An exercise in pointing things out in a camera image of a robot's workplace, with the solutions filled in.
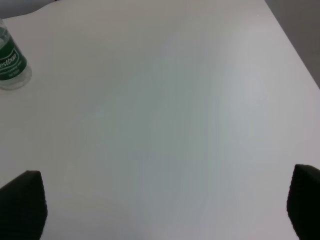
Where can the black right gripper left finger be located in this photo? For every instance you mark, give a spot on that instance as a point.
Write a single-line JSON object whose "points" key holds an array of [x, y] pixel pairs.
{"points": [[23, 207]]}

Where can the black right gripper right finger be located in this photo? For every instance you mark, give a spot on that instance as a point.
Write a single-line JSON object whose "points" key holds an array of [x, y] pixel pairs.
{"points": [[303, 202]]}

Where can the clear bottle green label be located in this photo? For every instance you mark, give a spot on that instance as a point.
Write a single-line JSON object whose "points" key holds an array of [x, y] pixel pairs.
{"points": [[15, 71]]}

